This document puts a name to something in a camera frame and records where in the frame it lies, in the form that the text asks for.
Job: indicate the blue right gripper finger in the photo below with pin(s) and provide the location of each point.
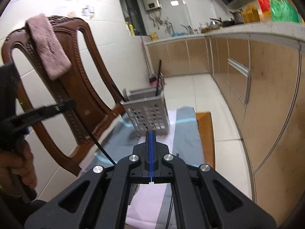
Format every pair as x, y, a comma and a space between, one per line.
153, 154
149, 139

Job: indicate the beige kitchen base cabinets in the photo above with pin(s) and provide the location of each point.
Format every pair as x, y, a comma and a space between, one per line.
253, 86

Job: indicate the person's left hand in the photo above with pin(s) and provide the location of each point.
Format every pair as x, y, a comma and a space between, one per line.
21, 164

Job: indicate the grey plastic utensil holder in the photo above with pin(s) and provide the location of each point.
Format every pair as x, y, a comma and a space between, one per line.
147, 111

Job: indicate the black chopstick in holder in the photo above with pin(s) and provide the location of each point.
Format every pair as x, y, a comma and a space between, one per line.
118, 93

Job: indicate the metal fork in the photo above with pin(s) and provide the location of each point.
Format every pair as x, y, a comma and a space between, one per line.
125, 95

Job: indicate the pink broom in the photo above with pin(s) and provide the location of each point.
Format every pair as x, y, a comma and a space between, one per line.
151, 76

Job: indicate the orange wooden stool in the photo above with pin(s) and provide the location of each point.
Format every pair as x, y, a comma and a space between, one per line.
205, 128

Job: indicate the carved brown wooden chair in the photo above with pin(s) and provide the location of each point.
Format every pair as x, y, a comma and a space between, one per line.
91, 112

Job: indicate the pink fluffy towel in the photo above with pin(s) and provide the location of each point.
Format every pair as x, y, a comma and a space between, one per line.
55, 62

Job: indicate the yellow bottle on sill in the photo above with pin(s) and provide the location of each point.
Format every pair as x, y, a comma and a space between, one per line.
131, 29

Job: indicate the wooden knife block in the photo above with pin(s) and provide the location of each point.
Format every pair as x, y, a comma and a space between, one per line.
250, 14

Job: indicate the green plastic bag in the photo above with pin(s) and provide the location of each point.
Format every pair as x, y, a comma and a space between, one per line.
283, 11

